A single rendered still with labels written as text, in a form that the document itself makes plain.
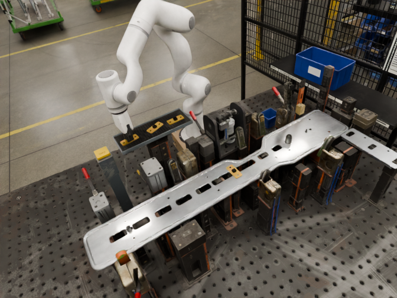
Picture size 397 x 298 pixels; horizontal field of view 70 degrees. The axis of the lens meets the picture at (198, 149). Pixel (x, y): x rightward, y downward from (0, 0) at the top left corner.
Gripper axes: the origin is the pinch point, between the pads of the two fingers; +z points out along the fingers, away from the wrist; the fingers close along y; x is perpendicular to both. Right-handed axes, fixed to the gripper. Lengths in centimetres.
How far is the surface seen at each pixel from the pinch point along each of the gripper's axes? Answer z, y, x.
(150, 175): 7.6, 21.3, -2.5
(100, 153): 2.4, -1.3, -14.2
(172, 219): 18.4, 38.8, -5.1
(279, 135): 19, 34, 66
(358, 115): 13, 56, 100
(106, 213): 16.6, 18.2, -25.5
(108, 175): 14.4, 1.4, -15.6
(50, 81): 119, -361, 14
